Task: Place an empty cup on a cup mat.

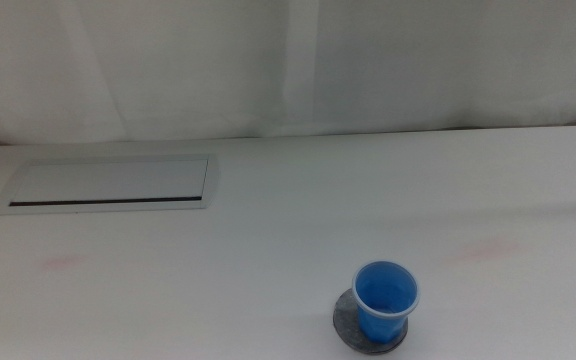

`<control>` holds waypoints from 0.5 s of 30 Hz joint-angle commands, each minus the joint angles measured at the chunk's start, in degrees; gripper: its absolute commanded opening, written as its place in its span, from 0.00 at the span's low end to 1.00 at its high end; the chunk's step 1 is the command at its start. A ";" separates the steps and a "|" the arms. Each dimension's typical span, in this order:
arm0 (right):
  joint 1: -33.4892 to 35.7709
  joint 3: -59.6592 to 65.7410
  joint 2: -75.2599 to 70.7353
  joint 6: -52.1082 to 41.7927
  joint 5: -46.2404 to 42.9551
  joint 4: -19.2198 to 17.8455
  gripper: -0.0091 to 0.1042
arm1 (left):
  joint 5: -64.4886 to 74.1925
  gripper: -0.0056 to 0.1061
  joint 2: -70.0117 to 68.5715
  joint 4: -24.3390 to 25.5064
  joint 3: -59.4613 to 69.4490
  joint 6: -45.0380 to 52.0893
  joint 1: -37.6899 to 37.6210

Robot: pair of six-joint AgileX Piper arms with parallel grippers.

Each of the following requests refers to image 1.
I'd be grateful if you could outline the blue plastic cup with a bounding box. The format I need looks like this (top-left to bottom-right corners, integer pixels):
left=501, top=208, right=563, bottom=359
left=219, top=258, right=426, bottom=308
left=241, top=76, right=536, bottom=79
left=351, top=260, right=421, bottom=345

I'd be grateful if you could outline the round grey cup mat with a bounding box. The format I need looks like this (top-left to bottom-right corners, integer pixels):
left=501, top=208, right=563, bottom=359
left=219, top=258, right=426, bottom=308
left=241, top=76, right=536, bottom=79
left=332, top=288, right=410, bottom=356

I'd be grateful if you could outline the white cloth backdrop curtain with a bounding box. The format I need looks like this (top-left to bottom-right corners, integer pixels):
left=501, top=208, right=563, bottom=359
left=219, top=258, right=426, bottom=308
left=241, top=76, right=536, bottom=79
left=0, top=0, right=576, bottom=147

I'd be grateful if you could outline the silver table cable hatch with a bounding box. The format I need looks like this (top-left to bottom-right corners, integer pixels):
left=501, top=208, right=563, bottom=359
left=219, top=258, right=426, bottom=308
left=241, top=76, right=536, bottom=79
left=0, top=153, right=221, bottom=217

